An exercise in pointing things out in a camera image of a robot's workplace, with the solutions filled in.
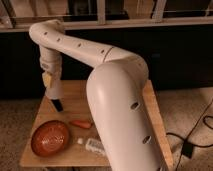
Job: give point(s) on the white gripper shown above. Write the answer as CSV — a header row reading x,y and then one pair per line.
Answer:
x,y
51,63

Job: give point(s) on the white ceramic cup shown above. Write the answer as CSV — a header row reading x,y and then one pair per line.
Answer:
x,y
55,91

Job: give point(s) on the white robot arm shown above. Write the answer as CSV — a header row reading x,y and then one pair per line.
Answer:
x,y
114,94

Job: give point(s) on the black eraser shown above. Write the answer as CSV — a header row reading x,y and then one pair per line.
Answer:
x,y
58,105

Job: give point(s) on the orange bowl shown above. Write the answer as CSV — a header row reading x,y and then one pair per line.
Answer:
x,y
50,138

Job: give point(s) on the orange carrot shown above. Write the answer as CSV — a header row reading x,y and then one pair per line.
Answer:
x,y
81,124

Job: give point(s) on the wooden table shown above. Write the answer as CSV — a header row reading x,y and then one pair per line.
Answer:
x,y
75,107

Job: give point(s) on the dark cabinet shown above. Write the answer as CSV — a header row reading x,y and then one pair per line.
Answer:
x,y
177,56

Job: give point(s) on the white window frame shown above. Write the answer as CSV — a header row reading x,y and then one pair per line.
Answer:
x,y
19,15

